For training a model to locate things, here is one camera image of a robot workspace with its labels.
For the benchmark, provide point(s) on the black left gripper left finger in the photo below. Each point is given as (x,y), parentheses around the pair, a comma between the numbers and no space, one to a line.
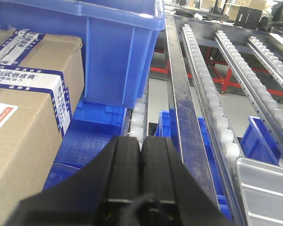
(101,193)

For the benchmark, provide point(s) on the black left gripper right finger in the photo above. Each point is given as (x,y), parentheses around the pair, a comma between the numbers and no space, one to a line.
(182,200)

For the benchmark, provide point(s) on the small silver ribbed tray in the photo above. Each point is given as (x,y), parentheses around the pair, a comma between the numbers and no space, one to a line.
(261,186)

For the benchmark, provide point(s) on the small blue bin lower shelf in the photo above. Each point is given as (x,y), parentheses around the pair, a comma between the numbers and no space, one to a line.
(258,144)

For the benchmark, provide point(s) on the flat blue crate lid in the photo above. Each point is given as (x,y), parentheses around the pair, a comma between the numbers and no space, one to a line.
(92,127)

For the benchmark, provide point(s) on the white roller track under crate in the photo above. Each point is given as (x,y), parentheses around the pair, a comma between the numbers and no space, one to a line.
(138,121)

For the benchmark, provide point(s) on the cardboard box with blue tape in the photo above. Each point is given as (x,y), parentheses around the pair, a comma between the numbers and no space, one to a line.
(41,83)

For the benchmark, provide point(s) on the large blue plastic crate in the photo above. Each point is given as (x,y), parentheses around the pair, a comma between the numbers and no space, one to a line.
(118,38)

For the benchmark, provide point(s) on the black box in background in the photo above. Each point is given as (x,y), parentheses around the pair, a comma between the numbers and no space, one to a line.
(248,17)

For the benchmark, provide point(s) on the red floor frame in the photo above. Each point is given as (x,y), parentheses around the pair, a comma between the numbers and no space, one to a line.
(219,70)

